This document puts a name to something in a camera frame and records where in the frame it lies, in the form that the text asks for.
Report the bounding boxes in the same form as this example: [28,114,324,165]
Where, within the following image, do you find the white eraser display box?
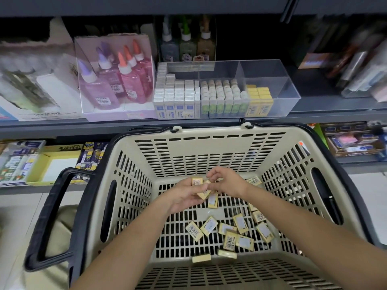
[0,140,46,188]

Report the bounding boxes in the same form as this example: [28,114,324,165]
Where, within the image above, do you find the person's right forearm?
[241,184,387,290]

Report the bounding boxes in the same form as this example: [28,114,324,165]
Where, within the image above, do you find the beige shopping basket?
[24,120,382,290]

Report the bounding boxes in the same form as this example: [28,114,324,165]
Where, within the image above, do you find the yellow erasers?
[245,84,274,117]

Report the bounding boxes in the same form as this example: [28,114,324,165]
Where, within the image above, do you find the person's left forearm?
[71,199,177,290]

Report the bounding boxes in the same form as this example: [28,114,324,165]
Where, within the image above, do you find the pink glue bottle purple cap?
[96,45,127,97]
[77,59,121,110]

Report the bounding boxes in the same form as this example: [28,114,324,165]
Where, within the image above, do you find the grey store shelves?
[0,0,387,194]

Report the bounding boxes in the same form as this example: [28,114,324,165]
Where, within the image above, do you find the pile of erasers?
[184,173,276,263]

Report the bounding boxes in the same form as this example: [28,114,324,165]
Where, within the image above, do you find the white glue display box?
[0,18,82,121]

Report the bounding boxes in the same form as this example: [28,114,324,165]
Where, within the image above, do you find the person's right hand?
[206,166,252,200]

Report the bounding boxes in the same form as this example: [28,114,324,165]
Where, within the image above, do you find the row of clear glue bottles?
[0,63,58,112]

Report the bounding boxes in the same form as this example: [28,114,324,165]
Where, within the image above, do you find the row of white green erasers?
[200,78,250,118]

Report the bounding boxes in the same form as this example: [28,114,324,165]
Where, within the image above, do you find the clear plastic divider tray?
[155,59,301,120]

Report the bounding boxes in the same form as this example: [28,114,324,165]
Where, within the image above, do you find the pink glue bottle orange cap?
[117,51,148,104]
[124,45,152,91]
[132,38,155,82]

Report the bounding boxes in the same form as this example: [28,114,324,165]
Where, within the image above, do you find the yellow empty display box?
[25,145,82,185]

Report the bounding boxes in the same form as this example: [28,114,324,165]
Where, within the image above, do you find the rows of white erasers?
[153,62,202,120]

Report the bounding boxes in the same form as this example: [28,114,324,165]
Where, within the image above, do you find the person's left hand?
[162,177,210,215]

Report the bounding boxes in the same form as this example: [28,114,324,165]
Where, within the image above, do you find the pink glue display box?
[74,34,159,121]

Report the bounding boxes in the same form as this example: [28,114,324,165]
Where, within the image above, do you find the dark blue yellow packets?
[75,141,110,173]

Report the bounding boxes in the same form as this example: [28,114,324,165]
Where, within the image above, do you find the translucent glue bottle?
[179,18,197,62]
[196,15,216,61]
[160,15,180,62]

